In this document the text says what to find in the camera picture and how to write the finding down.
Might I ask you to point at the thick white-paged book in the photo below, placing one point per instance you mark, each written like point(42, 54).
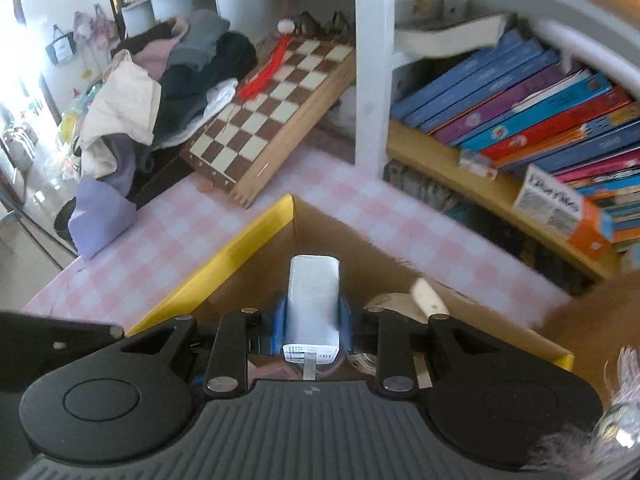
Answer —
point(450, 35)

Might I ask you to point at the dark hanging tote bag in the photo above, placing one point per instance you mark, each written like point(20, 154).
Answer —
point(61, 47)

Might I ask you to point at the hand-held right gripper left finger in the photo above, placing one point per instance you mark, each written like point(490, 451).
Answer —
point(277, 330)

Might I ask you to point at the wooden chessboard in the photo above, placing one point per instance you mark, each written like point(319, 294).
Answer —
point(270, 115)

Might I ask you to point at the orange and white cat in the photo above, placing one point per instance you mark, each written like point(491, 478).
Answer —
point(595, 320)

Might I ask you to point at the small red white packet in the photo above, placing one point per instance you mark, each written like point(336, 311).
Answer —
point(477, 164)

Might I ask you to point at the pile of clothes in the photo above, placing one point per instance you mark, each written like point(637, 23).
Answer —
point(190, 80)

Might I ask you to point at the curved wooden shelf board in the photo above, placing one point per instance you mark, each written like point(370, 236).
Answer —
point(500, 192)

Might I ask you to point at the row of colourful books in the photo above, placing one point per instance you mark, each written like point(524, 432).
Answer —
point(525, 110)

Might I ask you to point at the pink hanging bag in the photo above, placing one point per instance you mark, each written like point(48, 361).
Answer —
point(97, 30)

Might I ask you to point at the red tassel ornament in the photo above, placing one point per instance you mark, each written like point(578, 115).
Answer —
point(260, 80)

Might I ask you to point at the orange box with white label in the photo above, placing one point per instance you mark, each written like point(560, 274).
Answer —
point(590, 230)

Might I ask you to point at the fluffy grey pompom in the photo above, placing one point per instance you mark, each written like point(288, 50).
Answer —
point(575, 445)

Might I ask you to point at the yellow cardboard box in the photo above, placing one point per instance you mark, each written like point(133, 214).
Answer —
point(380, 270)

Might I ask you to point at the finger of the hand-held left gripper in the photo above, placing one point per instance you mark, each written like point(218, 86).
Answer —
point(50, 335)

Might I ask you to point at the white long charger plug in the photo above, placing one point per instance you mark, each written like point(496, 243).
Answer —
point(312, 305)

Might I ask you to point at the white bookshelf frame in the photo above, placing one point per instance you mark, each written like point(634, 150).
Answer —
point(372, 85)

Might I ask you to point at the cream measuring tape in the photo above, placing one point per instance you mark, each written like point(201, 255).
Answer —
point(427, 300)

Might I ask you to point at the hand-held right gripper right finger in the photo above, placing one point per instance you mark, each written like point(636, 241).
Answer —
point(346, 330)

